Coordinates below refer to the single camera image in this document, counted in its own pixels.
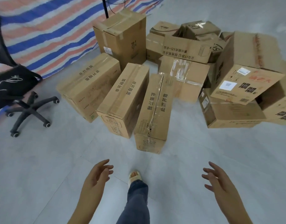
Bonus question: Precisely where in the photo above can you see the striped blue orange tarp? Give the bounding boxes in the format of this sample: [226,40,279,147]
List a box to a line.
[0,0,167,119]

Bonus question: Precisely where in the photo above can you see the person's leg in blue jeans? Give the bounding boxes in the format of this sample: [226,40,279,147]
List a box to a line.
[116,181,150,224]

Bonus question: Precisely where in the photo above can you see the black office chair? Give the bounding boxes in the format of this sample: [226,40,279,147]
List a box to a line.
[0,13,60,138]

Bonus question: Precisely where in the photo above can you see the long sealed cardboard box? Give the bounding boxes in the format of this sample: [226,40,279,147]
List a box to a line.
[96,63,150,139]

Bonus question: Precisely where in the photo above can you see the cardboard box with clear tape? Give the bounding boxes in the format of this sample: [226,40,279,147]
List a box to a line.
[158,55,211,104]

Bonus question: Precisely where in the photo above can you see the beige slide sandal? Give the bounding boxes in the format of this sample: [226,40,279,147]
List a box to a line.
[128,170,141,186]

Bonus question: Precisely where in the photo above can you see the large cardboard box white labels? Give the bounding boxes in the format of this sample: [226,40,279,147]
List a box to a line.
[210,31,286,106]

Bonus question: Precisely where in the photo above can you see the tall upright cardboard box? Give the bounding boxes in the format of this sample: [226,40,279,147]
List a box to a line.
[92,8,147,72]

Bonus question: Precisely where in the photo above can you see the person's left hand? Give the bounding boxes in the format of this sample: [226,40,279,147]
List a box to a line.
[83,159,114,198]

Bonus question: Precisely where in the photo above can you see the open cardboard box printed flap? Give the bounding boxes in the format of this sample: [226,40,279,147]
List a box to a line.
[146,33,213,65]

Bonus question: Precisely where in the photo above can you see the cardboard box with white logo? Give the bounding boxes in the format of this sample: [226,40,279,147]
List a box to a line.
[179,20,222,40]

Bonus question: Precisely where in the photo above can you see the person's right hand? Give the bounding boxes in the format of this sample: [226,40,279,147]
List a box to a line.
[202,161,239,207]

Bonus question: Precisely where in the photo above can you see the flat cardboard box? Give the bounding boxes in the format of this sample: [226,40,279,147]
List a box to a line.
[199,88,267,129]

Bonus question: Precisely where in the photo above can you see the small open cardboard box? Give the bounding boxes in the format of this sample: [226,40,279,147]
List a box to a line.
[149,21,181,37]

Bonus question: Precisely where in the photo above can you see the black stand pole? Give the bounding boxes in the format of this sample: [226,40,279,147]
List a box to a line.
[102,0,110,19]

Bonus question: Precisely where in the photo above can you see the wide sealed cardboard box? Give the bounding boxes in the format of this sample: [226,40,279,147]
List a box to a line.
[56,53,121,123]

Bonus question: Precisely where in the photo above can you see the cardboard box with split tape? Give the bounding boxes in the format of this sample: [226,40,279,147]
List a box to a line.
[134,73,173,155]

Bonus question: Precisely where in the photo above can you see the black cloth with white print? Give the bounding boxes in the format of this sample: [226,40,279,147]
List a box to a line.
[0,65,43,112]

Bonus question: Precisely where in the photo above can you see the cardboard box with black print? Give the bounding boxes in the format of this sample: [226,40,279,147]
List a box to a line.
[258,80,286,125]

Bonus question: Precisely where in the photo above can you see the person's right forearm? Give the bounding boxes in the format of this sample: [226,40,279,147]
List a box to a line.
[217,199,253,224]

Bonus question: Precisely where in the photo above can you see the person's left forearm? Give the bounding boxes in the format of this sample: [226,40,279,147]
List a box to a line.
[68,194,97,224]

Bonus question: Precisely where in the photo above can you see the crumpled open cardboard box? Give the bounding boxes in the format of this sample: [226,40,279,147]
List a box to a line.
[196,33,228,64]

